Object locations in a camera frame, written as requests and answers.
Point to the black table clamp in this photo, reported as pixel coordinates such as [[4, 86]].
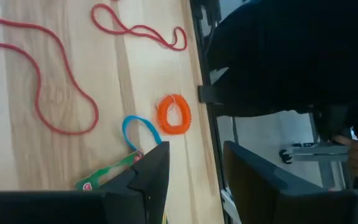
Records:
[[208, 94]]

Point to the grey chair base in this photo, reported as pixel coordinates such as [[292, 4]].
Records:
[[315, 151]]

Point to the black aluminium rig frame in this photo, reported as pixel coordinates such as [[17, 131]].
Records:
[[202, 56]]

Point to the blue rubber band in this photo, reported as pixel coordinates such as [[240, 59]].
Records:
[[137, 117]]

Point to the yellow green crayon box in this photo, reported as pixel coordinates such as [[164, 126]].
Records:
[[104, 172]]

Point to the orange-red spiral coil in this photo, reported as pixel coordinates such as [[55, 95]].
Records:
[[186, 113]]

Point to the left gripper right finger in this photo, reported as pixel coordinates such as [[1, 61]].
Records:
[[259, 193]]

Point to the red rubber band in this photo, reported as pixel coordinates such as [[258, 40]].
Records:
[[38, 93], [132, 30]]

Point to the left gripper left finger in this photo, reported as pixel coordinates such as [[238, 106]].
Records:
[[148, 186]]

